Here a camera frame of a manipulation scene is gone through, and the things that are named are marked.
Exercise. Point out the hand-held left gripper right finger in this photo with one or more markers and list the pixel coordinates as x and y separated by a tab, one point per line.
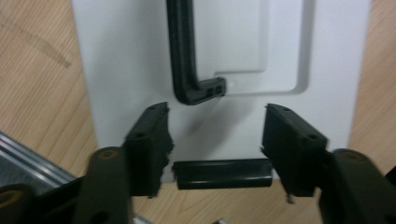
292	149

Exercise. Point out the silver metal floor rail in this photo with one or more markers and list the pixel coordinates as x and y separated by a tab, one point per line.
28	158

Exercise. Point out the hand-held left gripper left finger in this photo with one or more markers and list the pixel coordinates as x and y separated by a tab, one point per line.
149	149

